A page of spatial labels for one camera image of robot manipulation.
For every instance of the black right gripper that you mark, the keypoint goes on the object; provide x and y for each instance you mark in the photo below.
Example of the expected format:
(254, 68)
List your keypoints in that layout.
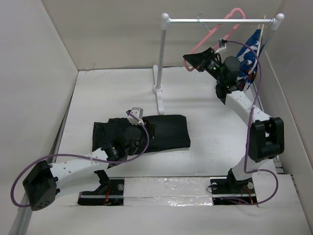
(201, 59)

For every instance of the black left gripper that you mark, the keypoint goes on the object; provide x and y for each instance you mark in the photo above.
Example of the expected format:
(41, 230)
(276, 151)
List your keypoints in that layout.
(150, 126)

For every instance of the black denim trousers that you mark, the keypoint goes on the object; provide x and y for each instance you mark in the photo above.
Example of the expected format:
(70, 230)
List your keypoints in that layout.
(170, 132)

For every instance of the pink clothes hanger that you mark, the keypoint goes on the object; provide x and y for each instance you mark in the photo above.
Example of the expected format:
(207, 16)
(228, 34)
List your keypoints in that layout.
(211, 32)

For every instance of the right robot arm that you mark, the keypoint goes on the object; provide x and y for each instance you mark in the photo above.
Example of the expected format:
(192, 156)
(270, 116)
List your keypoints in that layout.
(265, 134)

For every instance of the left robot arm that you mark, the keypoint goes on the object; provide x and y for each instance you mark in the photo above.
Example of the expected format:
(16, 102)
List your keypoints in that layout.
(74, 174)

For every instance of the cream clothes hanger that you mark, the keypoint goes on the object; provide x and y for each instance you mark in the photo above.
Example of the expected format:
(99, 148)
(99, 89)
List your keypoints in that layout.
(259, 46)

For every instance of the blue patterned garment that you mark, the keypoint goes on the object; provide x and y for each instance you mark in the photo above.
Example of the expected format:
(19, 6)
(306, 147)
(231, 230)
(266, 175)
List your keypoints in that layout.
(248, 61)

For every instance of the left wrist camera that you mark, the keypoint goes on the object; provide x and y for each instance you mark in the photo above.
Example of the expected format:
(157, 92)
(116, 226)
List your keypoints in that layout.
(135, 115)

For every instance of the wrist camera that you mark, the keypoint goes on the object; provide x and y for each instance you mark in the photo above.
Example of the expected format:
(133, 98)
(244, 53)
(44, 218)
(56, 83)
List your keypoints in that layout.
(221, 46)
(135, 115)

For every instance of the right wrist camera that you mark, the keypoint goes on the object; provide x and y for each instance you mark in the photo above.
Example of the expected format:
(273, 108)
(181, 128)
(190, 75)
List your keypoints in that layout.
(221, 46)

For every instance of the aluminium side rail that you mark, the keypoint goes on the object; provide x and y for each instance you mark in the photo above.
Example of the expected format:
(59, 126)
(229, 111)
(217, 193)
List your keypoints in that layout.
(276, 160)

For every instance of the aluminium left rail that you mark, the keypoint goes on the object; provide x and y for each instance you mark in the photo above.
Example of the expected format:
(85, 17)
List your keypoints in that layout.
(39, 186)

